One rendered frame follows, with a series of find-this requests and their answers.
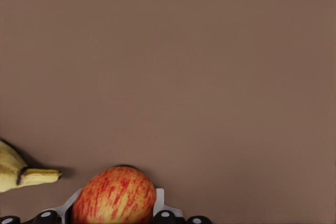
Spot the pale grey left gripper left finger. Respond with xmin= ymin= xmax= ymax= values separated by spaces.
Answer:
xmin=0 ymin=187 xmax=83 ymax=224

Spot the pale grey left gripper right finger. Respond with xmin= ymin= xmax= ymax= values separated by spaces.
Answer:
xmin=151 ymin=187 xmax=212 ymax=224

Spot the red and yellow striped apple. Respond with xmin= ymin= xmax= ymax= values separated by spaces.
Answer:
xmin=71 ymin=165 xmax=158 ymax=224

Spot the yellow banana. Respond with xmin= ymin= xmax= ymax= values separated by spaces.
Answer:
xmin=0 ymin=139 xmax=62 ymax=193

